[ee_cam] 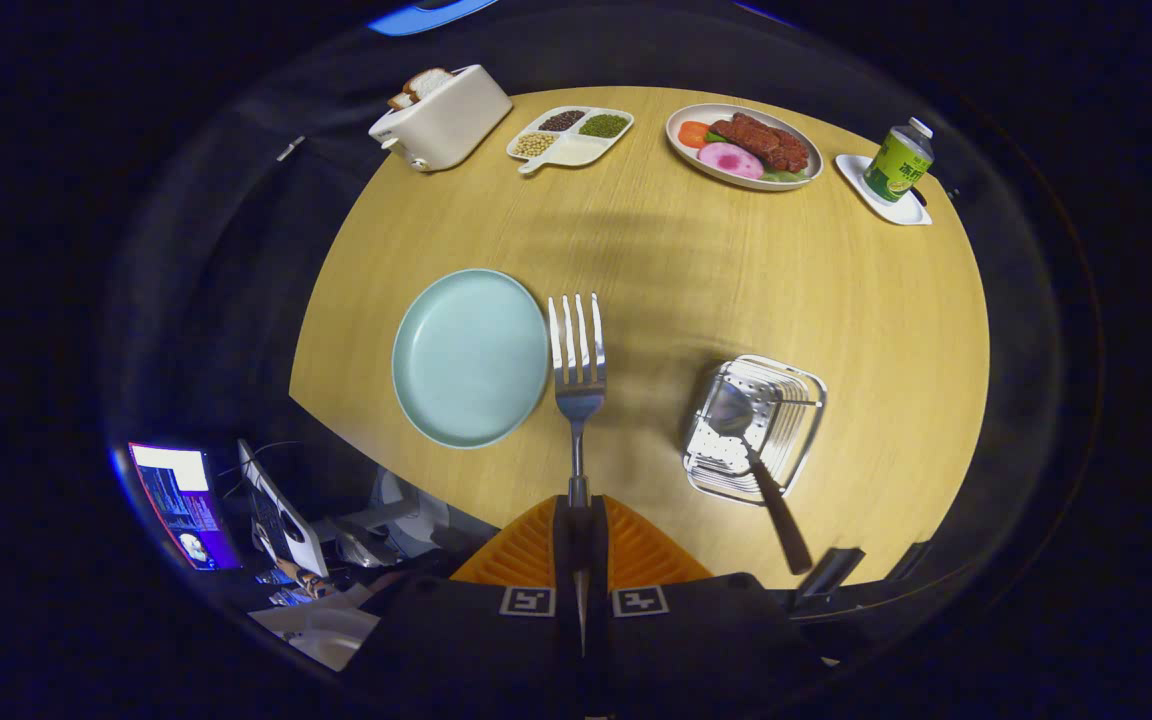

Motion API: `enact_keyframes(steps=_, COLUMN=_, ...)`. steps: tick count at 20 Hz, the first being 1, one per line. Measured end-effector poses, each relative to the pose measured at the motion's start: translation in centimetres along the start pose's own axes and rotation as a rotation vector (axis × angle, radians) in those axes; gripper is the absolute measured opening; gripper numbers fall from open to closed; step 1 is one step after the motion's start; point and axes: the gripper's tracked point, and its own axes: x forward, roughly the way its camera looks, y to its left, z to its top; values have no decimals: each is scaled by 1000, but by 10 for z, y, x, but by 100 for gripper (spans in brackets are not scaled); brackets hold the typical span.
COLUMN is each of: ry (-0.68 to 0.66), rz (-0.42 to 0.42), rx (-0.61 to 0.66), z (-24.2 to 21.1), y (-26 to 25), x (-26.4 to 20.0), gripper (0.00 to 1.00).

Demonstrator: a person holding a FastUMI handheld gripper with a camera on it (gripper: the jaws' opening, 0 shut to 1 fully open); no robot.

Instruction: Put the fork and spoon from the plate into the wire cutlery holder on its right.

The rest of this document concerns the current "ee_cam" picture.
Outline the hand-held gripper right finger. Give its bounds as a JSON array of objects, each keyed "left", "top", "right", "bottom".
[{"left": 581, "top": 495, "right": 827, "bottom": 720}]

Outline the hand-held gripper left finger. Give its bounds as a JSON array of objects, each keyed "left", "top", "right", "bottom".
[{"left": 346, "top": 495, "right": 582, "bottom": 720}]

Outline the metal spoon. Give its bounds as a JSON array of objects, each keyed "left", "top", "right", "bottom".
[{"left": 706, "top": 382, "right": 815, "bottom": 576}]

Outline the metal fork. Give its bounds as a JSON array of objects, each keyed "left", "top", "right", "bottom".
[{"left": 547, "top": 292, "right": 608, "bottom": 656}]

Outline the white chair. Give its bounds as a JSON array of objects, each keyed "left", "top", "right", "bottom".
[{"left": 251, "top": 585, "right": 382, "bottom": 671}]

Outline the grey white device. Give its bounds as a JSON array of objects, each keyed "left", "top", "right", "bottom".
[{"left": 336, "top": 468, "right": 452, "bottom": 566}]

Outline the black metal bar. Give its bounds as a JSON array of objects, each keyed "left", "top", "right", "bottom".
[
  {"left": 796, "top": 547, "right": 867, "bottom": 601},
  {"left": 886, "top": 540, "right": 933, "bottom": 583}
]

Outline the white laptop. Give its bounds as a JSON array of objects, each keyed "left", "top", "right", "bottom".
[{"left": 238, "top": 438, "right": 329, "bottom": 579}]

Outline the light green plate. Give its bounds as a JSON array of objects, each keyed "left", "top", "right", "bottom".
[{"left": 392, "top": 268, "right": 550, "bottom": 450}]

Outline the lit computer monitor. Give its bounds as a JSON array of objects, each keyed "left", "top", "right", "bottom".
[{"left": 128, "top": 443, "right": 242, "bottom": 572}]

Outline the pink ham slice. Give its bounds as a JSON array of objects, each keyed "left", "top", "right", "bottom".
[{"left": 698, "top": 141, "right": 766, "bottom": 181}]

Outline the white square coaster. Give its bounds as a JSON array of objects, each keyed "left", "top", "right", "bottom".
[{"left": 834, "top": 153, "right": 933, "bottom": 227}]

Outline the round white food plate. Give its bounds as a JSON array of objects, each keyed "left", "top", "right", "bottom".
[{"left": 665, "top": 103, "right": 825, "bottom": 192}]

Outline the brown grilled meat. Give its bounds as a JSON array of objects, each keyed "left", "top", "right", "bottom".
[{"left": 708, "top": 112, "right": 810, "bottom": 174}]

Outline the white divided dish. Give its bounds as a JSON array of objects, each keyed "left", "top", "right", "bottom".
[{"left": 506, "top": 105, "right": 635, "bottom": 177}]

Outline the green label drink bottle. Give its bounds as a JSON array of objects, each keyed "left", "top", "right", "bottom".
[{"left": 861, "top": 117, "right": 936, "bottom": 205}]

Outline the white toaster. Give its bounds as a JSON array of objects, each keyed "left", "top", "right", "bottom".
[{"left": 368, "top": 64, "right": 514, "bottom": 173}]

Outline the white bread slice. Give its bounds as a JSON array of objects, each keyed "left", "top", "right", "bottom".
[{"left": 401, "top": 68, "right": 455, "bottom": 104}]

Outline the metal wire basket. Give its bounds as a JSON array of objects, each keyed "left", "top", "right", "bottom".
[{"left": 682, "top": 354, "right": 828, "bottom": 506}]

